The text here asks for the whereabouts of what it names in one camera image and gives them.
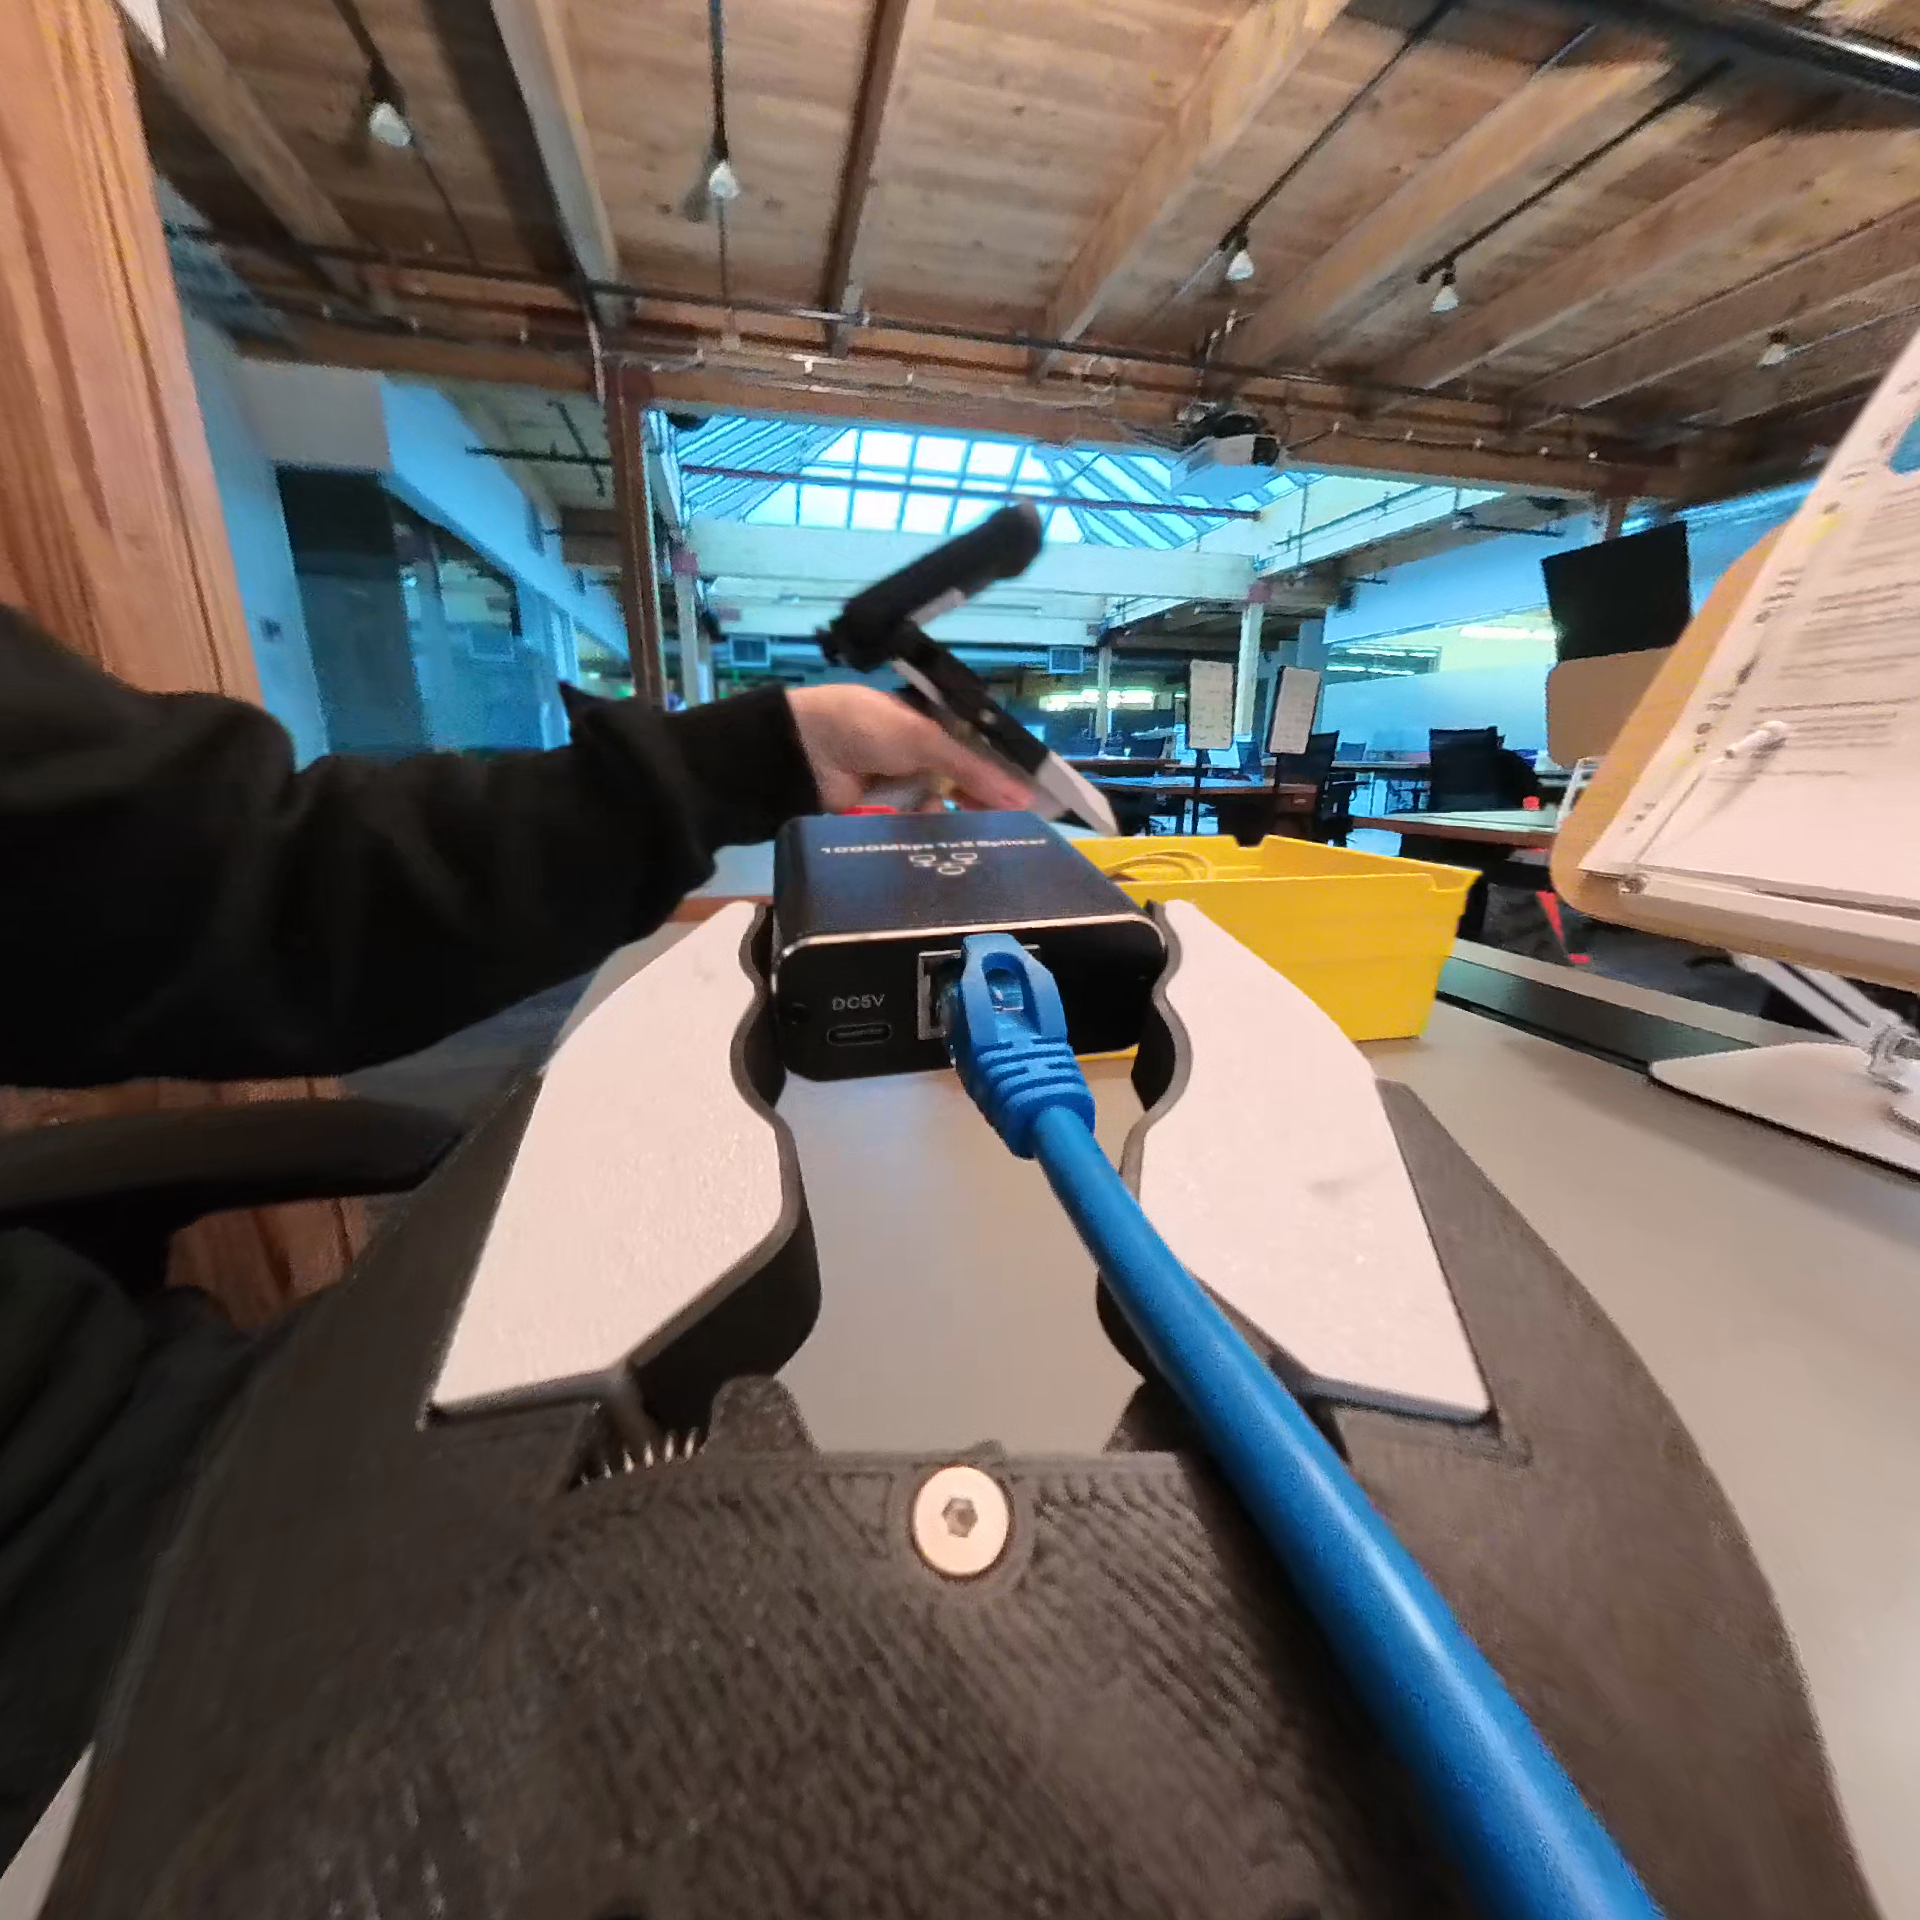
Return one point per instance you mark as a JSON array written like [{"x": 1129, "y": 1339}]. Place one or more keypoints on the grey desk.
[{"x": 1651, "y": 1306}]

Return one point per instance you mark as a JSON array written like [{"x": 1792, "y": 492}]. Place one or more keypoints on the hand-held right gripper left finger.
[{"x": 616, "y": 1184}]

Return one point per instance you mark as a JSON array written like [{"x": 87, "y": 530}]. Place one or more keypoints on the wooden document stand with paper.
[{"x": 1771, "y": 720}]

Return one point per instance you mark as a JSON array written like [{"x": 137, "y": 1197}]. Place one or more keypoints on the black network splitter box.
[{"x": 930, "y": 877}]

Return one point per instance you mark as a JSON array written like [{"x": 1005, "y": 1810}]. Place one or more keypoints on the red black bag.
[{"x": 1544, "y": 928}]

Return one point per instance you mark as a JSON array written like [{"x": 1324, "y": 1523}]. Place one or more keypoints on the black chair armrest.
[{"x": 224, "y": 1156}]

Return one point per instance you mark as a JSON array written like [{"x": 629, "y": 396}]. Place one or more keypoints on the yellow storage bin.
[{"x": 1350, "y": 944}]

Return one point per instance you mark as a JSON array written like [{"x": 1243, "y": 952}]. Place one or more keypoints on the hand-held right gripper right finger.
[{"x": 1289, "y": 1184}]

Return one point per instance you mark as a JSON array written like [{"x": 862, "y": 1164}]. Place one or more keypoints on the white standing board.
[
  {"x": 1292, "y": 710},
  {"x": 1210, "y": 705}
]

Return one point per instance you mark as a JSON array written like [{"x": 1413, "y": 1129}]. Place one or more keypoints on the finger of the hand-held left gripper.
[{"x": 1077, "y": 791}]

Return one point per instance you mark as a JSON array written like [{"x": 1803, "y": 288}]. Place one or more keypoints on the black monitor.
[{"x": 1616, "y": 594}]

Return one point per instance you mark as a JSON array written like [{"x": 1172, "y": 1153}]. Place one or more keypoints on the cardboard box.
[{"x": 1597, "y": 705}]

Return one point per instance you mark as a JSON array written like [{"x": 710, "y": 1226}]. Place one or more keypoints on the person's left hand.
[{"x": 877, "y": 749}]

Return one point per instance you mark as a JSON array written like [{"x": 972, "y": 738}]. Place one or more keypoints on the wooden pillar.
[{"x": 91, "y": 450}]

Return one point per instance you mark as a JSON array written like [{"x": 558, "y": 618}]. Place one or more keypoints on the person's left forearm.
[{"x": 376, "y": 886}]

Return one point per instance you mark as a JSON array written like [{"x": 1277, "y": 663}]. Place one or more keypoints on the ceiling projector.
[{"x": 1230, "y": 458}]

